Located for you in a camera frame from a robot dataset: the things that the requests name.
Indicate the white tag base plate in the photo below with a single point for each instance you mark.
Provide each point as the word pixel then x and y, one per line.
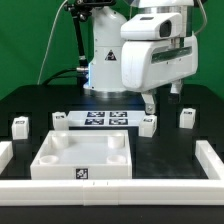
pixel 105 118

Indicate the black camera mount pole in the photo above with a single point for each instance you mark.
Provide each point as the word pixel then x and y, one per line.
pixel 80 11

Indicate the white square tabletop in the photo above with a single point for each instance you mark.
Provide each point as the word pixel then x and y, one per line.
pixel 83 155

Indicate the white U-shaped fence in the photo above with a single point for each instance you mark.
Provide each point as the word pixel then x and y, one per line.
pixel 209 191

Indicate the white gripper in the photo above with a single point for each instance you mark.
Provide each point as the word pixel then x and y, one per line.
pixel 146 65

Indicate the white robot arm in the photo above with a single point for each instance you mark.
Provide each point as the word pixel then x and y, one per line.
pixel 104 70

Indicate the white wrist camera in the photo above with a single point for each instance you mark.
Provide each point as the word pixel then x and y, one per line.
pixel 149 27

